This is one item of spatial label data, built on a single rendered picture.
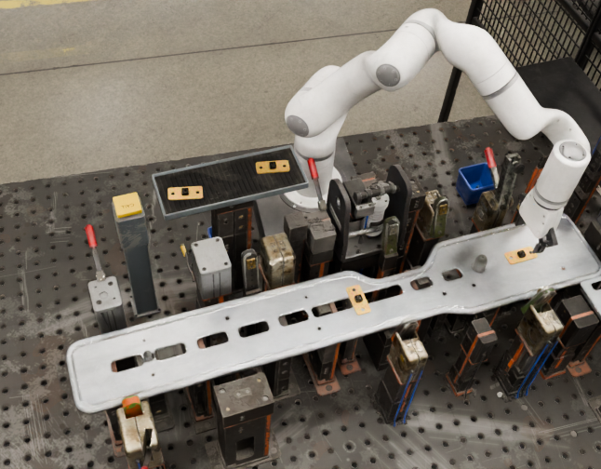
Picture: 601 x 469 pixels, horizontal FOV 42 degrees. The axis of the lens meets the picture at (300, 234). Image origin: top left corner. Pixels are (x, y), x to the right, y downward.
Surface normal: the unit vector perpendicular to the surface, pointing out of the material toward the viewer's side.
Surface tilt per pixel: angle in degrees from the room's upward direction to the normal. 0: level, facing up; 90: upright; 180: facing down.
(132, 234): 90
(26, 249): 0
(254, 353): 0
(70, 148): 0
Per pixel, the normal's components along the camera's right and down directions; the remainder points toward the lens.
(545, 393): 0.06, -0.61
